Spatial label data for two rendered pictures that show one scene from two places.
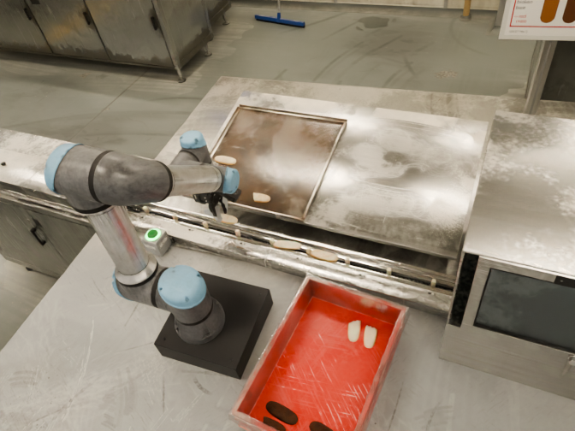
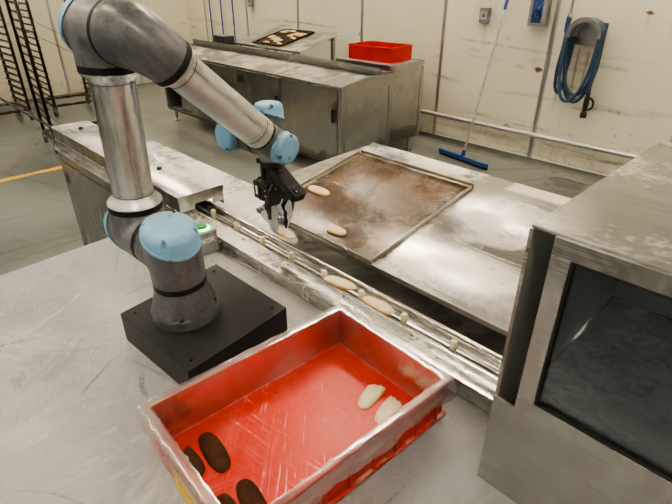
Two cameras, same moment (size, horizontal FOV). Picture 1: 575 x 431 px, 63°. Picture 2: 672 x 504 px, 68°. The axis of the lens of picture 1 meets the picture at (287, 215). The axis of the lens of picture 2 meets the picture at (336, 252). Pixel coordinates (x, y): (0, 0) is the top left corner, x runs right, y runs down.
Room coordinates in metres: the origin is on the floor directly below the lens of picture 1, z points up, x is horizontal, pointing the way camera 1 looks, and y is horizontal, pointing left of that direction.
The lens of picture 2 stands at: (-0.03, -0.25, 1.58)
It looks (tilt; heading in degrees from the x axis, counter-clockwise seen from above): 29 degrees down; 14
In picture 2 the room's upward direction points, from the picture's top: straight up
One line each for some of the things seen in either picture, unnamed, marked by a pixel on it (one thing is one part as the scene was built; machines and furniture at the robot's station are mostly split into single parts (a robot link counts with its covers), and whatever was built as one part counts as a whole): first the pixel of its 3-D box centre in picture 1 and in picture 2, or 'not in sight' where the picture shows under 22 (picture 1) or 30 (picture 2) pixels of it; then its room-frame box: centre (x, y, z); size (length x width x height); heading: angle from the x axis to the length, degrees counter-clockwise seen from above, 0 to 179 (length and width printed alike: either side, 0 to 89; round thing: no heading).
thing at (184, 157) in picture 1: (185, 172); (243, 133); (1.10, 0.27, 1.23); 0.11 x 0.11 x 0.08; 62
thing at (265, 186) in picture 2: (206, 185); (272, 179); (1.20, 0.25, 1.08); 0.09 x 0.08 x 0.12; 59
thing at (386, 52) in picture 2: not in sight; (380, 51); (4.99, 0.59, 0.94); 0.51 x 0.36 x 0.13; 62
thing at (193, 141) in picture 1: (195, 150); (269, 123); (1.19, 0.24, 1.24); 0.09 x 0.08 x 0.11; 152
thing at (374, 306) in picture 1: (324, 364); (302, 410); (0.59, -0.02, 0.88); 0.49 x 0.34 x 0.10; 145
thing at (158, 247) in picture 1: (158, 244); (203, 243); (1.20, 0.49, 0.84); 0.08 x 0.08 x 0.11; 58
